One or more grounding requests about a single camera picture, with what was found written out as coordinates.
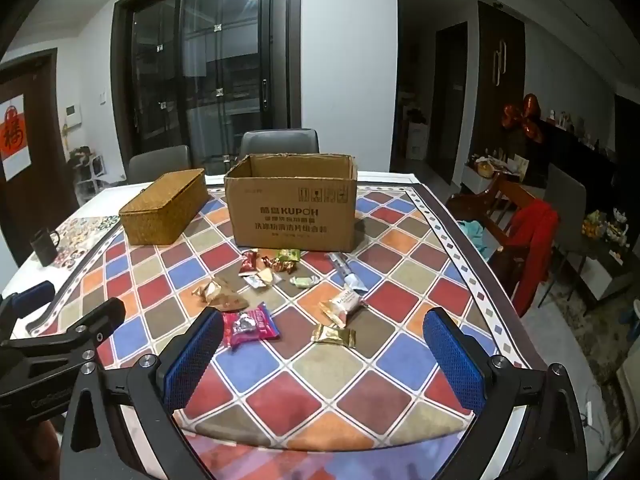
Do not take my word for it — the brown triangular snack packet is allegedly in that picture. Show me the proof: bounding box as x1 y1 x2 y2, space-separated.
192 278 250 312

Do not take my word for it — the pink snack packet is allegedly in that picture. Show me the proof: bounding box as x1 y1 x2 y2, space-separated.
222 302 280 348

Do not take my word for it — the red small snack packet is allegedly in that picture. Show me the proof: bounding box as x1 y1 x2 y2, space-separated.
239 249 257 278

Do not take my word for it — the pale green candy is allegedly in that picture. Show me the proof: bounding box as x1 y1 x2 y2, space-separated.
290 275 321 289

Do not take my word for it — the white Denmark cheese packet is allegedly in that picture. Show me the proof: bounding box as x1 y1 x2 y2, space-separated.
319 287 362 328

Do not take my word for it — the gold foil snack packet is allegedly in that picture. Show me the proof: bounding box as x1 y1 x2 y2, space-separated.
310 324 356 348

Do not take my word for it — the silver blue stick packet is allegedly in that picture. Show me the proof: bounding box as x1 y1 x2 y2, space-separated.
326 252 368 295

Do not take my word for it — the red gold candy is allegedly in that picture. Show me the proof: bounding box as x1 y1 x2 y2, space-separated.
262 256 296 274

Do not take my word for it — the green snack packet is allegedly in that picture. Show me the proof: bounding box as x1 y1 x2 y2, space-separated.
277 249 300 262

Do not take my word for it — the black mug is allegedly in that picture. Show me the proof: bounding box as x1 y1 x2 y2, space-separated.
29 228 61 266

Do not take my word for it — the woven wicker box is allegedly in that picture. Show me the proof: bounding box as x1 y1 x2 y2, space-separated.
118 169 209 246

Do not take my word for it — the grey dining chair left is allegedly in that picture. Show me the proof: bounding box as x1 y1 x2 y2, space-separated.
128 145 191 184

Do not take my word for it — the grey dining chair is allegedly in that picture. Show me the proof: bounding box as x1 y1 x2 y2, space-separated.
128 145 191 184
239 129 320 158

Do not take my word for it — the red fu door poster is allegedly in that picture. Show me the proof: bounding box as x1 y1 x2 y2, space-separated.
0 94 32 181

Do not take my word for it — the colourful diamond table mat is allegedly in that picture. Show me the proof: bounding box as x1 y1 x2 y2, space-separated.
34 181 542 479

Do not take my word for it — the red garment on chair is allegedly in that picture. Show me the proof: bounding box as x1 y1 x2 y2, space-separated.
508 198 560 316

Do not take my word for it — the brown cardboard box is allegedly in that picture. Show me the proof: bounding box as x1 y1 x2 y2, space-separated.
224 154 358 252

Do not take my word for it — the teal cloth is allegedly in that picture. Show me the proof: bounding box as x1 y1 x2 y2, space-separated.
457 220 499 261

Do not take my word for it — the grey dining chair centre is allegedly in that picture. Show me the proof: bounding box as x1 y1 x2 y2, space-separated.
239 129 320 158

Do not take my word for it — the wooden chair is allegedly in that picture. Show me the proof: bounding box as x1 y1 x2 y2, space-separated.
446 174 536 296

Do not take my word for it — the glass sliding door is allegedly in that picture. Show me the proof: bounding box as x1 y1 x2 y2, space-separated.
111 0 302 174

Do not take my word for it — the white low tv cabinet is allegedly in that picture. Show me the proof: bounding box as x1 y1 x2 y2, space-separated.
461 162 523 194

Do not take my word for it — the red foil balloon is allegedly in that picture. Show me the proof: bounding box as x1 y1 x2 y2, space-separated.
501 93 542 143

